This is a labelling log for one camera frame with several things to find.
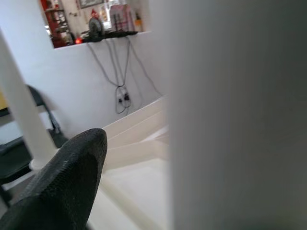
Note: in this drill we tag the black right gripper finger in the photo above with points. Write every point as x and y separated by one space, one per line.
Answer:
60 187

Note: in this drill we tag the white plastic table leg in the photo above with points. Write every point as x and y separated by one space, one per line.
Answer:
239 107
26 107

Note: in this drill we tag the black folding chair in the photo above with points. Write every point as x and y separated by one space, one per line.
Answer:
14 158

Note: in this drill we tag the yellow box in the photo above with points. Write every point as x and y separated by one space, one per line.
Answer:
2 99

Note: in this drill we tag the black wifi router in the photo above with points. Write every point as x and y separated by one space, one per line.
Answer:
112 34

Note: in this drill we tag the round grey ornament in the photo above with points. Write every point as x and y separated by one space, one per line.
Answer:
96 26

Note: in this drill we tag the red wooden shelf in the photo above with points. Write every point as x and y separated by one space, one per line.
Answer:
57 21

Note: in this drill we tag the pink house shaped box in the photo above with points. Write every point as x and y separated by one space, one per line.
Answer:
122 15

